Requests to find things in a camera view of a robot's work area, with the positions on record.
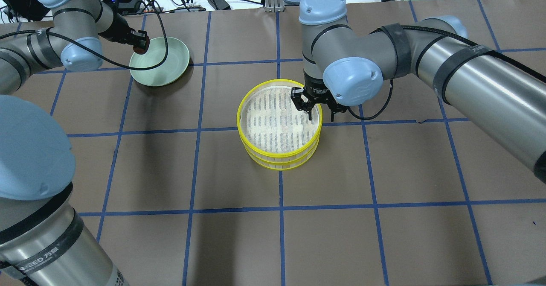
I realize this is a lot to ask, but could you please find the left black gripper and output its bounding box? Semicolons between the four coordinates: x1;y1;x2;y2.
101;15;148;51

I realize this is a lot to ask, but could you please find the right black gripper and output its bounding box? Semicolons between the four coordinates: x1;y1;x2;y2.
290;75;349;123

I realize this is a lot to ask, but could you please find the yellow steamer layer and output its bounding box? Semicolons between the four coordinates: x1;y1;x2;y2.
244;140;319;171
236;79;322;158

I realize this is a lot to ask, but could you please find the brown bun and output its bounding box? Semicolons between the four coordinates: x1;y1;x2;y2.
133;36;150;55

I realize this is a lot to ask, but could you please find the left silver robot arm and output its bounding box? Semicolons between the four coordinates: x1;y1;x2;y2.
1;0;150;286

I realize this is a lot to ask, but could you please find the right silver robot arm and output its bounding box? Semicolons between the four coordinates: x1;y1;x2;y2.
291;0;546;181

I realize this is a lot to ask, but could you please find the green plate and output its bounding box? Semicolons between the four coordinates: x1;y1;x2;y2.
129;36;191;87

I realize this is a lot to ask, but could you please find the black power adapter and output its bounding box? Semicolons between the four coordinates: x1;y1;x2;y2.
207;0;231;11

